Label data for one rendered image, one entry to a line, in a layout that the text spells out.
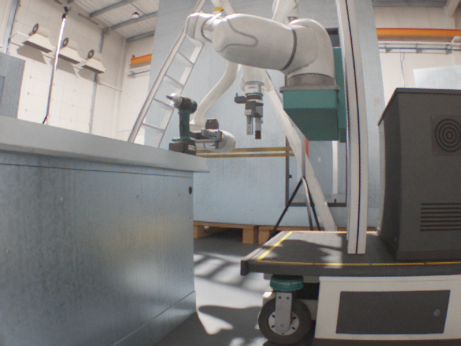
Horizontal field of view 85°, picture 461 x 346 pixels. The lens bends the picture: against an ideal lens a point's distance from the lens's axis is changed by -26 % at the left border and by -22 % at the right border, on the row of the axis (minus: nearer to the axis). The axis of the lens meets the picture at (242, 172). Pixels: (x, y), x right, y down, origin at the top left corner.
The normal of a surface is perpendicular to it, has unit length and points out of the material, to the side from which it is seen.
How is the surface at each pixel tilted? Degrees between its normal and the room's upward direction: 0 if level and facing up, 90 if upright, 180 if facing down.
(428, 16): 90
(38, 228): 90
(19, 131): 67
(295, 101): 90
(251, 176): 90
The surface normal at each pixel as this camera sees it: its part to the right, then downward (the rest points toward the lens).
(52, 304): 0.96, 0.00
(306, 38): 0.34, -0.17
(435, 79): -0.63, -0.04
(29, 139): 0.89, -0.38
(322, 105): -0.30, -0.04
